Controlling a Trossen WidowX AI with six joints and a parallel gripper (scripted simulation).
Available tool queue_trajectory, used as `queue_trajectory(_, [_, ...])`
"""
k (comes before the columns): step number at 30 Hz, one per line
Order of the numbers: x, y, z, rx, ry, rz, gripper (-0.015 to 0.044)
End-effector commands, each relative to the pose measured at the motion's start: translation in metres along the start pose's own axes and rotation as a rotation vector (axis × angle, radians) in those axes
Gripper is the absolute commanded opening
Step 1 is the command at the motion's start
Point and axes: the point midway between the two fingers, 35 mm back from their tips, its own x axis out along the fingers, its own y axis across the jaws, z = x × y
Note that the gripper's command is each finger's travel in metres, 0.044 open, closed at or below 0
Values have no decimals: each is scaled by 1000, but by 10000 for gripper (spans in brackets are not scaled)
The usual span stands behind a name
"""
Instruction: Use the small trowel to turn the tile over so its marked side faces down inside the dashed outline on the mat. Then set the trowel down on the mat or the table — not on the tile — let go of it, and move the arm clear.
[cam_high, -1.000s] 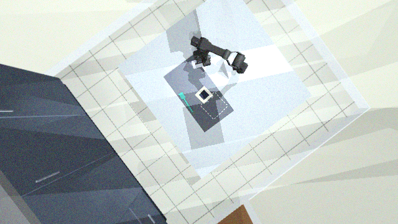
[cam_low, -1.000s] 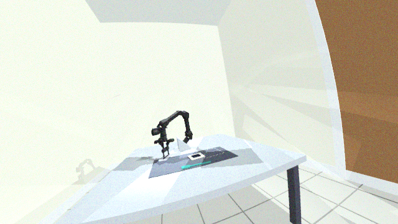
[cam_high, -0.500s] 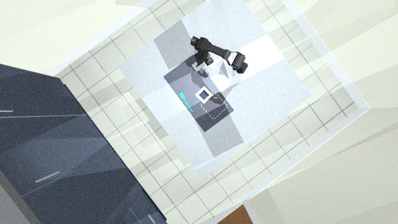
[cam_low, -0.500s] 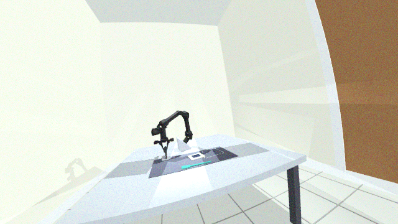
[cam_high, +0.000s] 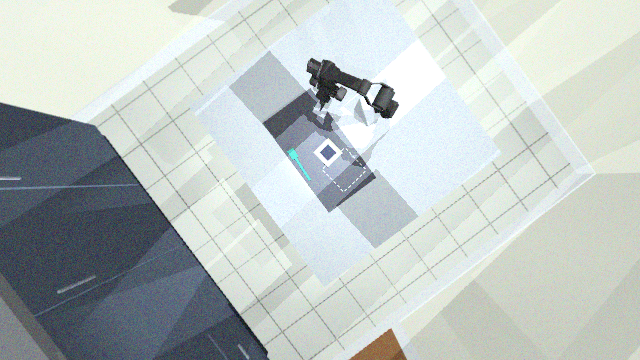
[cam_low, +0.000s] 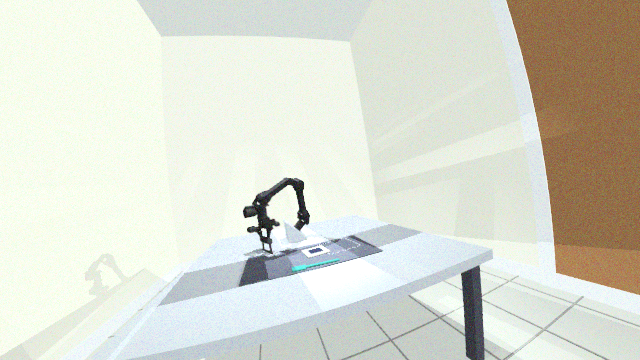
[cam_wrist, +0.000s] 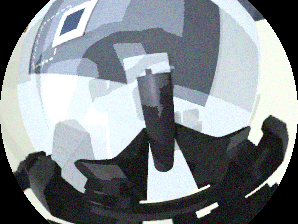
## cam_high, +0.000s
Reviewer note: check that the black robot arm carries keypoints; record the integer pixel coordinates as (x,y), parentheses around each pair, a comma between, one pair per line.
(328,73)

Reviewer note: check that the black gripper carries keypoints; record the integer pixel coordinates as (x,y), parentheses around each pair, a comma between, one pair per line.
(338,93)

